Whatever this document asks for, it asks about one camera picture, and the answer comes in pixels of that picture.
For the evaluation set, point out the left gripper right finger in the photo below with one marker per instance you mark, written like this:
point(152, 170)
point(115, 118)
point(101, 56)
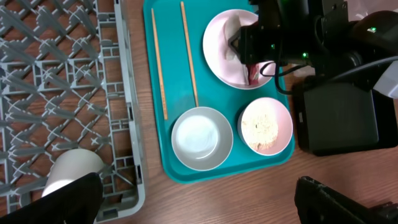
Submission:
point(318, 204)

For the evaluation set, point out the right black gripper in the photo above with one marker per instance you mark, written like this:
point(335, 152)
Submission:
point(257, 42)

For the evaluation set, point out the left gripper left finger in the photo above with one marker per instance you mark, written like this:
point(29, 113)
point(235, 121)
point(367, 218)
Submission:
point(77, 202)

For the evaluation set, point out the white tissue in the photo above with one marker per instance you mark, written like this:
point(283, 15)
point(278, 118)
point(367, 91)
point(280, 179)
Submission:
point(233, 25)

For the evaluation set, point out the red snack wrapper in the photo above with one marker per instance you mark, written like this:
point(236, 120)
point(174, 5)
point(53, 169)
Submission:
point(253, 74)

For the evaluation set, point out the white paper cup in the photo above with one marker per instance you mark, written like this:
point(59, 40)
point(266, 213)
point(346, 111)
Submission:
point(70, 166)

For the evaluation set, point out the small pink bowl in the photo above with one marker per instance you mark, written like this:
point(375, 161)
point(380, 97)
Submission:
point(284, 121)

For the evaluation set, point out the cooked rice pile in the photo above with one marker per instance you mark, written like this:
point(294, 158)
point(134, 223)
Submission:
point(260, 128)

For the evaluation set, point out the grey bowl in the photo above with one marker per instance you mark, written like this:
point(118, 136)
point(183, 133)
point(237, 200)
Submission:
point(202, 138)

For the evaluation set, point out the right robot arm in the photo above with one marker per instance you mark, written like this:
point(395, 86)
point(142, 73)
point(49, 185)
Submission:
point(319, 34)

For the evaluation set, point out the black waste tray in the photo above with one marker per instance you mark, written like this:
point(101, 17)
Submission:
point(341, 118)

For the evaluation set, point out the grey dishwasher rack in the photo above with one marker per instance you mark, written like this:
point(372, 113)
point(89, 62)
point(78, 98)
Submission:
point(67, 82)

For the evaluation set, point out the large white plate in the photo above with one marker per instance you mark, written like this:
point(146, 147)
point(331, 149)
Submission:
point(230, 70)

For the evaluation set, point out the teal serving tray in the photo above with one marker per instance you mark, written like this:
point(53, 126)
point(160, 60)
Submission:
point(212, 92)

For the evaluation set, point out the right wooden chopstick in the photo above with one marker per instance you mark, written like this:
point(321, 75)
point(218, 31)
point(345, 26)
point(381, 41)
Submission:
point(189, 53)

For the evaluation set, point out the wooden chopstick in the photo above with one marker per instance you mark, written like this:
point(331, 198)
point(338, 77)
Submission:
point(189, 53)
point(159, 66)

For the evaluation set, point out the left wooden chopstick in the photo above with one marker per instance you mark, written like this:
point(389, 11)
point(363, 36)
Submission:
point(159, 66)

